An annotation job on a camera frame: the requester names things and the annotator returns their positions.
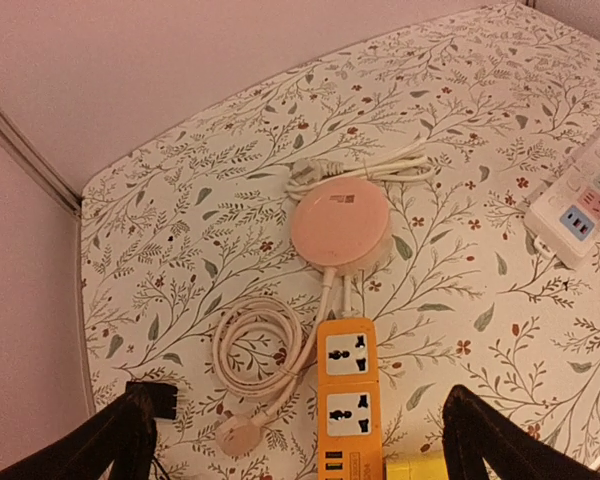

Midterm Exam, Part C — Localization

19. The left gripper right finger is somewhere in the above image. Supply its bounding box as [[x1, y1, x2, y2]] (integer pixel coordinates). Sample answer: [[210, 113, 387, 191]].
[[442, 384, 600, 479]]

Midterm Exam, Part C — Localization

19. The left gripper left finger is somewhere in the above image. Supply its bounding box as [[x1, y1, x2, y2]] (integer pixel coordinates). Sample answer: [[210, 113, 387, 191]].
[[0, 386, 156, 479]]

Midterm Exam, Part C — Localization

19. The yellow cube socket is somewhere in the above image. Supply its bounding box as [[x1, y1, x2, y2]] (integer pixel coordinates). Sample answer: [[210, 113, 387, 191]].
[[385, 451, 449, 480]]

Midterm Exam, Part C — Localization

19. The white multi-socket power strip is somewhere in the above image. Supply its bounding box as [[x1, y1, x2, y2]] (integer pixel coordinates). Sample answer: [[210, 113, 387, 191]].
[[524, 127, 600, 269]]

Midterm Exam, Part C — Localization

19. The black power adapter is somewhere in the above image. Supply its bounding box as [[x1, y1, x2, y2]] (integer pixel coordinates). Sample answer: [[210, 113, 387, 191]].
[[125, 381, 179, 421]]

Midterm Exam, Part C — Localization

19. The orange power strip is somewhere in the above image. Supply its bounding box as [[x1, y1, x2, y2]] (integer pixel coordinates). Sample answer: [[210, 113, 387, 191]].
[[317, 318, 384, 480]]

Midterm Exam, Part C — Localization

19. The pink round socket hub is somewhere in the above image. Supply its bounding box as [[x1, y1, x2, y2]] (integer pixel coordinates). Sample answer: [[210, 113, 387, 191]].
[[291, 178, 392, 276]]

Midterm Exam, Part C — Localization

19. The floral table mat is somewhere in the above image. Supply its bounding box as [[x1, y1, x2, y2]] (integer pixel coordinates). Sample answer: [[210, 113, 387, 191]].
[[81, 2, 600, 479]]

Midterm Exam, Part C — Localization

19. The coiled white cable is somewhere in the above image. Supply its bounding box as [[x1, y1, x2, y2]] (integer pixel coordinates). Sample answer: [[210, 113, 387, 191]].
[[213, 267, 337, 457]]

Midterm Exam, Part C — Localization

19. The white cable with plug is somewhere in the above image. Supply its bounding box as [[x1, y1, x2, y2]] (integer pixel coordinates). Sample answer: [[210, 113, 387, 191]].
[[283, 139, 439, 199]]

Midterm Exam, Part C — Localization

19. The left aluminium post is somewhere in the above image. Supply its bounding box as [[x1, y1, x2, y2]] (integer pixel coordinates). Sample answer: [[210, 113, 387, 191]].
[[0, 107, 82, 218]]

